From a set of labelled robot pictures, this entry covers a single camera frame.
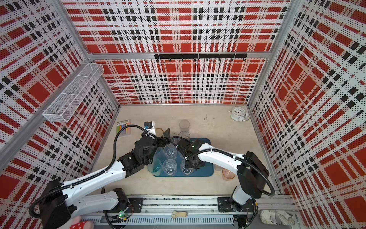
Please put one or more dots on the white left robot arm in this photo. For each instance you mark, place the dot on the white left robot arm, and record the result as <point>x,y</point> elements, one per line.
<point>60,202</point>

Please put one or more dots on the teal plastic tray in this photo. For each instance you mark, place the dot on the teal plastic tray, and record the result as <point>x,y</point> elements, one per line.
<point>206,171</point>

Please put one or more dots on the pink plush toy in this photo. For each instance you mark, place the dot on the pink plush toy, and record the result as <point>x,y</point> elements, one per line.
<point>77,223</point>

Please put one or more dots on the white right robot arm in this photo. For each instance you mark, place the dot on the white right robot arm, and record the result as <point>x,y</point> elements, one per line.
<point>252,174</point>

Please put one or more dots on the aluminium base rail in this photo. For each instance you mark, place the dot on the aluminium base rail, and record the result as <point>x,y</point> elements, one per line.
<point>157,210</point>

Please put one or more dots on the mint green frosted cup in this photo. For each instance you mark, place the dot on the mint green frosted cup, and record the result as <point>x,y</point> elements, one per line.
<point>155,168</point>

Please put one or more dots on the black hook rail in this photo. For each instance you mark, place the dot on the black hook rail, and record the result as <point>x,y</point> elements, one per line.
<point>201,56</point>

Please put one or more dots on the pink tinted glass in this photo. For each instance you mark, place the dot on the pink tinted glass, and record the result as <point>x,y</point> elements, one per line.
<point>228,175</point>

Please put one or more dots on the white wire mesh basket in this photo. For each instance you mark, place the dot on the white wire mesh basket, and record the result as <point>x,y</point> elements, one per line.
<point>64,106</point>

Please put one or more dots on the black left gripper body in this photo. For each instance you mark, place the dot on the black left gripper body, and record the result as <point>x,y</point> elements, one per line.
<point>159,142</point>

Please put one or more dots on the beige small figure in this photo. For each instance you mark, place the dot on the beige small figure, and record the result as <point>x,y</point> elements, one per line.
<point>179,214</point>

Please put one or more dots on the white alarm clock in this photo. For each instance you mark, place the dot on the white alarm clock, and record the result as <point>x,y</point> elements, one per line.
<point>239,114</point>

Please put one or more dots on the clear glass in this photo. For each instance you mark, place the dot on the clear glass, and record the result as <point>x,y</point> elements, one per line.
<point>170,152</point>
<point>185,135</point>
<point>218,168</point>
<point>184,169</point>
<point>169,167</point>

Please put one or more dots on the amber tall glass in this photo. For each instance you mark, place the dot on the amber tall glass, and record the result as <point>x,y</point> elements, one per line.
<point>159,132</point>

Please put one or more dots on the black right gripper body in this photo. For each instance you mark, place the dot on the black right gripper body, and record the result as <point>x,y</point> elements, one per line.
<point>195,165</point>

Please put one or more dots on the crumpled white cloth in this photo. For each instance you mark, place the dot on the crumpled white cloth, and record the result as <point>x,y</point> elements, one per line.
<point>276,217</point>

